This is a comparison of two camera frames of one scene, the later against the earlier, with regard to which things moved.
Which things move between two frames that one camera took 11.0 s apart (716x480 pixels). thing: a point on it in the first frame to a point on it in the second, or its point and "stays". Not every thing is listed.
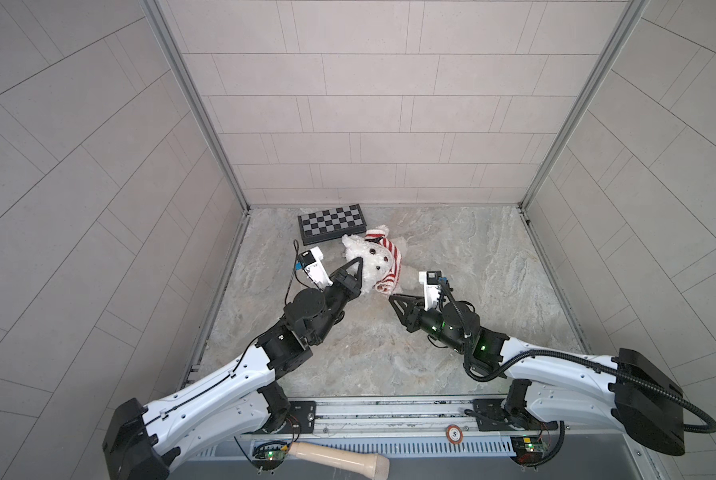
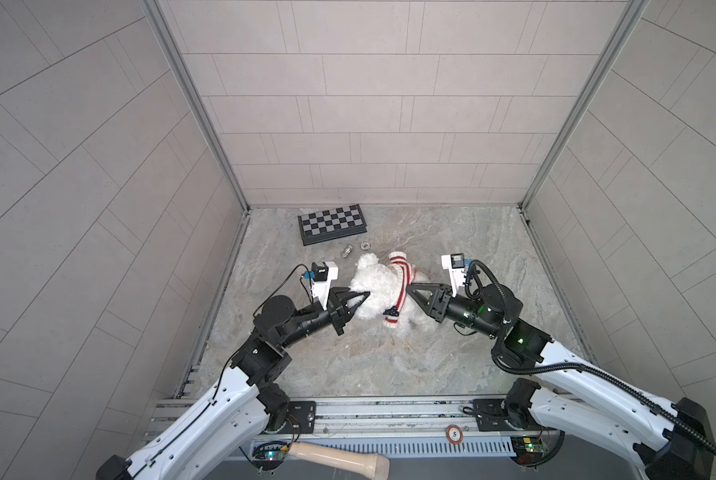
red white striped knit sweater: [389, 283] to [409, 274]
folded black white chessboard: [331, 225] stays
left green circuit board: [269, 455] stays
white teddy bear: [375, 255] to [384, 285]
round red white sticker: [454, 434] stays
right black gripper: [408, 319] to [439, 294]
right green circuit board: [530, 450] stays
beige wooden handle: [373, 465] stays
